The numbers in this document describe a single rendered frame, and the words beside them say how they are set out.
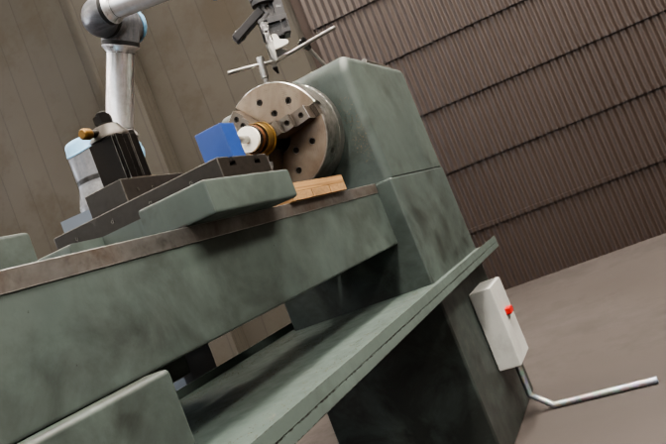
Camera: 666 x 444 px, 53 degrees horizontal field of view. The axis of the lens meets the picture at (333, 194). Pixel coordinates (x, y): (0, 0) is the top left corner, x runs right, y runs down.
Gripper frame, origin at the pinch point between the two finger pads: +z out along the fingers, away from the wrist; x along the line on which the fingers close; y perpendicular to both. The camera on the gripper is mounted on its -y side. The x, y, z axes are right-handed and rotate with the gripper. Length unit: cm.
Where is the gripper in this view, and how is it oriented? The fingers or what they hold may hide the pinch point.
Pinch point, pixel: (275, 68)
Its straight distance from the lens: 196.0
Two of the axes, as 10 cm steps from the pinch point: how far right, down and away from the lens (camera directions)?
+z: 2.9, 9.6, -0.3
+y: 9.6, -2.8, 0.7
